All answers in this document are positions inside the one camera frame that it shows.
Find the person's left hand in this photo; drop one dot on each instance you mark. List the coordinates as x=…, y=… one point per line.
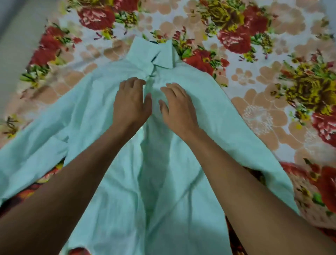
x=130, y=107

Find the person's right hand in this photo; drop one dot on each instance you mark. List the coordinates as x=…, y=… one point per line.
x=179, y=115

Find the mint green shirt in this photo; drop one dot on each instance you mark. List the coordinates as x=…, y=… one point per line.
x=170, y=184

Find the person's right forearm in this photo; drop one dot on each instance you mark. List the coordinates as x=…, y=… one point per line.
x=262, y=205

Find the person's left forearm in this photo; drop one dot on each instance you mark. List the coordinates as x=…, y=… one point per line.
x=60, y=197

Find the red floral bedsheet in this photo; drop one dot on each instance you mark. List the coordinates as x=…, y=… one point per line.
x=262, y=65

